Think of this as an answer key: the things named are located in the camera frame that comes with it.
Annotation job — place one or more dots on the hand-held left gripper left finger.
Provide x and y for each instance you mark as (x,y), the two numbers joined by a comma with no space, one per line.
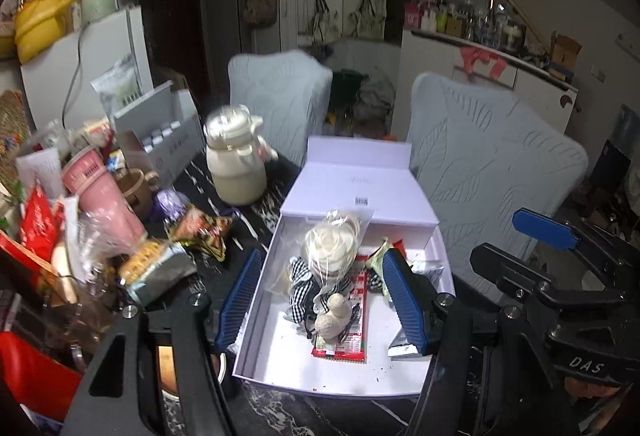
(240,301)

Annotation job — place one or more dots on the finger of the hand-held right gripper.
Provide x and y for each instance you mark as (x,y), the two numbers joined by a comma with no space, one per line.
(545,228)
(505,268)

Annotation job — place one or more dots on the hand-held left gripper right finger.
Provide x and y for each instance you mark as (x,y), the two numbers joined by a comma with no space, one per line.
(405,301)

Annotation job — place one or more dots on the purple silver snack packet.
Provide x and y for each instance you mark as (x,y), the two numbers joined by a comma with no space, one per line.
(402,350)

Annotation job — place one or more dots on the red white candy packet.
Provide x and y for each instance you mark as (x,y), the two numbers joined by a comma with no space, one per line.
(356,321)

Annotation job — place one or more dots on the red gold packet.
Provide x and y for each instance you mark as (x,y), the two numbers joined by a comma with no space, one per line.
(398,245)

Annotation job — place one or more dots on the black white checkered cloth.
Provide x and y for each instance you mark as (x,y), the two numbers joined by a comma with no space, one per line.
(302,283)

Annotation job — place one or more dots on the white plush toy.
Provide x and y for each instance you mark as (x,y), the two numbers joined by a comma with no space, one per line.
(335,316)

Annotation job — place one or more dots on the lavender gift box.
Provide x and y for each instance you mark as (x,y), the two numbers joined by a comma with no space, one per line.
(350,181)

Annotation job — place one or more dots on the person's right hand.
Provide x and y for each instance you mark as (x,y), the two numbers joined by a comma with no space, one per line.
(580,386)

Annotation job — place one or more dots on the colourful foil snack packet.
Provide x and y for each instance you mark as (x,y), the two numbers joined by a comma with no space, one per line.
(200,231)

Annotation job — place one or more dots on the grey packet of crackers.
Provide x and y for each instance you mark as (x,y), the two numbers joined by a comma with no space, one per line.
(160,271)

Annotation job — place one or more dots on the large chair light blue cover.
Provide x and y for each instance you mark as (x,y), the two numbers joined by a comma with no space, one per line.
(490,151)

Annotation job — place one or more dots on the purple foil ball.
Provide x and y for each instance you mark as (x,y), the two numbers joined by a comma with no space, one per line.
(171,206)

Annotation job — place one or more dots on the blue water bottle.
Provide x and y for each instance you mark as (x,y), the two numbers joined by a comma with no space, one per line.
(631,129)

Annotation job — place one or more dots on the cream kettle jar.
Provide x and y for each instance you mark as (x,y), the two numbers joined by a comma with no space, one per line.
(235,166)

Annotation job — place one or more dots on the brown mug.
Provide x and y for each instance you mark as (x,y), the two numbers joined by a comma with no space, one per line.
(137,193)

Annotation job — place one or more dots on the clear plastic bag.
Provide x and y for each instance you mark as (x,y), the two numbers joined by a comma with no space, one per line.
(97,236)

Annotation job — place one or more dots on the glass cup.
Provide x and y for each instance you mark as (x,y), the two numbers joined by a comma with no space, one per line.
(82,311)

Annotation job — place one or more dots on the pink cup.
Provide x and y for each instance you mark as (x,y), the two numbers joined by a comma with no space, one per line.
(107,201)

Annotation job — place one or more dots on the cardboard box on cabinet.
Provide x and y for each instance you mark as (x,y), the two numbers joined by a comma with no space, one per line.
(565,54)

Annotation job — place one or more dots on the white box with bottles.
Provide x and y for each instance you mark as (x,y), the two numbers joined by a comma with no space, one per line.
(170,136)

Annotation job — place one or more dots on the pink cloth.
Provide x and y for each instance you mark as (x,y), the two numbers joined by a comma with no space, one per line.
(482,59)

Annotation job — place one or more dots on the white cabinet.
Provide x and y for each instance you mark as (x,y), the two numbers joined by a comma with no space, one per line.
(435,66)

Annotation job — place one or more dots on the small chair light blue cover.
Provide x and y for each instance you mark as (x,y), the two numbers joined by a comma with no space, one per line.
(280,101)

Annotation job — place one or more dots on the red snack bag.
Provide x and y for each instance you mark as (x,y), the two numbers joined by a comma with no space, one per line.
(40,221)

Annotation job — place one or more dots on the red cylinder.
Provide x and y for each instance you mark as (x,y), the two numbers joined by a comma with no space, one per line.
(35,376)

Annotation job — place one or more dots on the dark green bag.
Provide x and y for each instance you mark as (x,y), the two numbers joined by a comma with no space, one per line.
(347,89)

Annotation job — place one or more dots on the row of bottles and jars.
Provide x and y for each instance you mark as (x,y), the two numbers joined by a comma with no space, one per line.
(470,21)

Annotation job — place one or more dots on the green white pouch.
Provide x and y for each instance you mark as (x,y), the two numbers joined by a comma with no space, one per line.
(120,84)

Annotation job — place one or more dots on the dark wooden door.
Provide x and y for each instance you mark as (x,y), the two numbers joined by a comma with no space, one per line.
(172,36)

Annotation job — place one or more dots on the beige tote bag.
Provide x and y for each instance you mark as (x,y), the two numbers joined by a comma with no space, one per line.
(367,19)
(320,19)

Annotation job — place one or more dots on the white fridge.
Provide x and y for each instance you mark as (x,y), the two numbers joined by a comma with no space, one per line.
(105,51)

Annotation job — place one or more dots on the yellow pot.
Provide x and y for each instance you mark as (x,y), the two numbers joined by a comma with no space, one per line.
(40,26)

